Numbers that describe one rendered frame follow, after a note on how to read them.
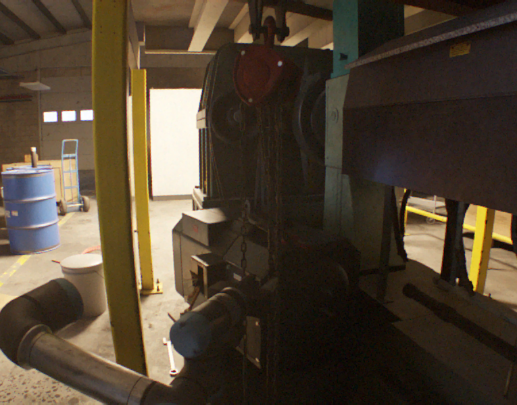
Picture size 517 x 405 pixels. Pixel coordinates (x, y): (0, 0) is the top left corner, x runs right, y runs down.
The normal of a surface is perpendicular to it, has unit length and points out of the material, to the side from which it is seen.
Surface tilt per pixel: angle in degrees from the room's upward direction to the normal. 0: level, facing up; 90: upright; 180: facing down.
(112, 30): 90
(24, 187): 90
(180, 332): 91
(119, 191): 90
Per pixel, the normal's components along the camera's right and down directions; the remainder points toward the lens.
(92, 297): 0.71, 0.17
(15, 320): 0.09, -0.86
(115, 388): -0.06, -0.53
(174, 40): 0.26, 0.17
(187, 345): -0.44, 0.16
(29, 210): 0.54, 0.15
